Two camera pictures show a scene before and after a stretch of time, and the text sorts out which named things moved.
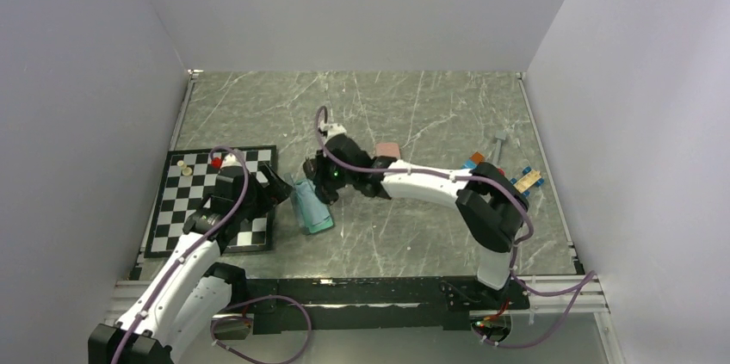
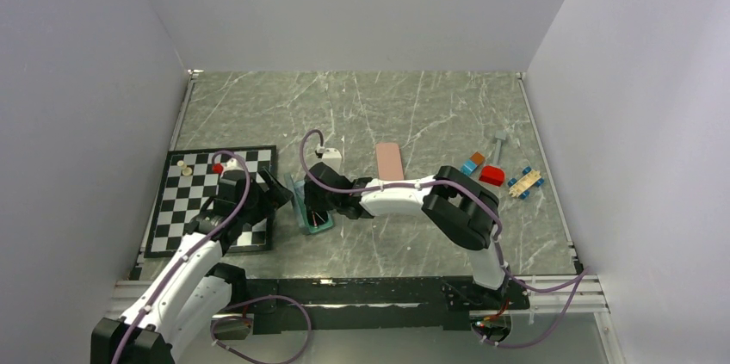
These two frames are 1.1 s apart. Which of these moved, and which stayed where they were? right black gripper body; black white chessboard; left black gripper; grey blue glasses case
Moved: right black gripper body
Stayed: black white chessboard; left black gripper; grey blue glasses case
